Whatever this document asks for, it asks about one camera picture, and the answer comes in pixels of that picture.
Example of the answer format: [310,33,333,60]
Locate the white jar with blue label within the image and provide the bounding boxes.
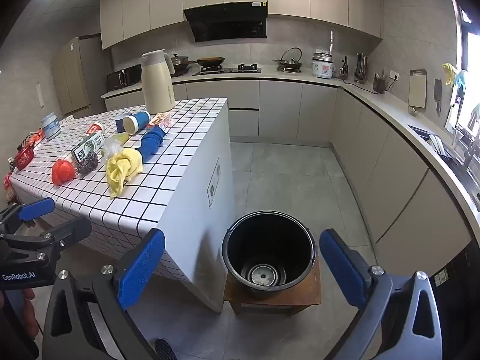
[40,112,61,141]

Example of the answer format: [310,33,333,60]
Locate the cream thermos jug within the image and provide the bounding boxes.
[140,50,177,115]

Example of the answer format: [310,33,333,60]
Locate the black plastic bucket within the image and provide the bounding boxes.
[221,211,317,301]

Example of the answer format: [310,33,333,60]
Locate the beige counter cabinets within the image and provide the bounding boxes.
[102,69,473,276]

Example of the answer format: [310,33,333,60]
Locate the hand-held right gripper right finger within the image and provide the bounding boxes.
[319,228,456,360]

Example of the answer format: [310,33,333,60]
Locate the green and white carton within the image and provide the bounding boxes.
[71,131,106,163]

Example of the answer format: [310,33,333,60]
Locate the black range hood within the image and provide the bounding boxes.
[183,2,268,43]

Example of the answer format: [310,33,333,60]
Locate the steel kitchen sink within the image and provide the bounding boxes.
[408,124,480,211]

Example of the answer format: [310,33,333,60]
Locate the steel wool scrubber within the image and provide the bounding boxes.
[76,152,100,175]

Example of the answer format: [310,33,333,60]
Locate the black microwave oven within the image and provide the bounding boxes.
[107,64,142,91]

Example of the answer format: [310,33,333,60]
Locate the white rice cooker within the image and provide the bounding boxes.
[310,52,336,80]

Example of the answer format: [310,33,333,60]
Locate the dark utensil holder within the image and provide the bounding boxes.
[372,69,389,94]

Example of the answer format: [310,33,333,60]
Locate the beige refrigerator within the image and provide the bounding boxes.
[52,37,113,119]

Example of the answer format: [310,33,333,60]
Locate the black perforated shoe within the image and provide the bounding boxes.
[154,338,179,360]

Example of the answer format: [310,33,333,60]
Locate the white checkered tablecloth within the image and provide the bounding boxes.
[7,97,237,314]

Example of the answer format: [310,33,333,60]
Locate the blue paper cup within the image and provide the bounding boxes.
[123,110,152,136]

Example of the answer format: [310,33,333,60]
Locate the red patterned pouch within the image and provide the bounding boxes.
[13,146,36,170]

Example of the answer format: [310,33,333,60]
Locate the clear plastic bag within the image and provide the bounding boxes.
[100,135,124,160]

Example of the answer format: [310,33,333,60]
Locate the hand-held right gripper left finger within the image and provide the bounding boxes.
[42,228,166,360]

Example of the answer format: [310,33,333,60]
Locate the person's left hand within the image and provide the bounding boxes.
[20,288,40,340]

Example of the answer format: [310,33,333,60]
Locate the red paper cup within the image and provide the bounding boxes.
[84,121,106,137]

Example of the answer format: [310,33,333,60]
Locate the small wooden stool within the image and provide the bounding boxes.
[224,259,322,316]

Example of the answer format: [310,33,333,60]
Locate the black gas stove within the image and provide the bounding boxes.
[192,64,262,76]

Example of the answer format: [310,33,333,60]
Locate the red plastic bag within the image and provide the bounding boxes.
[52,158,77,186]

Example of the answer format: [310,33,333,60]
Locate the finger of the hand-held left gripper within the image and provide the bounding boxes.
[0,197,56,234]
[40,216,92,251]

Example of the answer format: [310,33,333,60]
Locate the orange snack box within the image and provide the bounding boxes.
[147,112,171,127]

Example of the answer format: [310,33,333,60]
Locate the kitchen window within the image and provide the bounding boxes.
[444,32,480,136]

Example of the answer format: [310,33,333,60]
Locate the beige cutting board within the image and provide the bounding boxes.
[408,69,428,109]

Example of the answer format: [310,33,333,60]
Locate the dark cooking pot with lid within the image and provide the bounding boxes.
[170,53,197,77]

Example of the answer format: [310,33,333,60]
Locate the metal faucet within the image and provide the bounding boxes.
[452,127,480,169]

